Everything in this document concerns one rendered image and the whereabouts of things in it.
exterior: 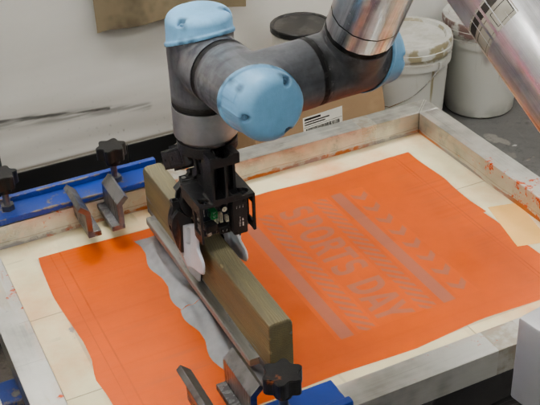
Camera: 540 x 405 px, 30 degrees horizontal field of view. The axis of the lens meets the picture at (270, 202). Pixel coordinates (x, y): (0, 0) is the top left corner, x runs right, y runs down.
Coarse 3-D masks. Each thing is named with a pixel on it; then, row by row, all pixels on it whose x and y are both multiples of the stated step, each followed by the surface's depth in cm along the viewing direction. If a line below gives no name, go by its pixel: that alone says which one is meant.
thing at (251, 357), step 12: (156, 228) 140; (168, 240) 137; (168, 252) 136; (180, 264) 132; (192, 276) 130; (204, 288) 127; (204, 300) 126; (216, 300) 125; (216, 312) 123; (228, 324) 121; (228, 336) 120; (240, 336) 119; (240, 348) 117; (252, 348) 117; (252, 360) 116
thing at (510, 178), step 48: (288, 144) 158; (336, 144) 161; (480, 144) 156; (144, 192) 149; (528, 192) 144; (0, 240) 142; (0, 288) 129; (0, 336) 122; (480, 336) 117; (48, 384) 113; (384, 384) 111; (432, 384) 112
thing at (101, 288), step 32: (384, 160) 160; (416, 160) 160; (288, 192) 153; (320, 192) 153; (384, 192) 152; (416, 192) 152; (448, 192) 151; (416, 224) 144; (64, 256) 141; (96, 256) 141; (128, 256) 140; (256, 256) 139; (64, 288) 135; (96, 288) 134; (128, 288) 134; (160, 288) 134; (96, 320) 129; (128, 320) 128
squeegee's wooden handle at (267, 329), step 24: (144, 168) 141; (168, 192) 135; (216, 240) 125; (216, 264) 122; (240, 264) 120; (216, 288) 124; (240, 288) 117; (264, 288) 116; (240, 312) 118; (264, 312) 112; (264, 336) 112; (288, 336) 112; (264, 360) 115; (288, 360) 114
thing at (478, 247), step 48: (432, 240) 141; (480, 240) 140; (288, 288) 133; (480, 288) 131; (528, 288) 130; (144, 336) 125; (192, 336) 125; (384, 336) 124; (432, 336) 123; (144, 384) 118
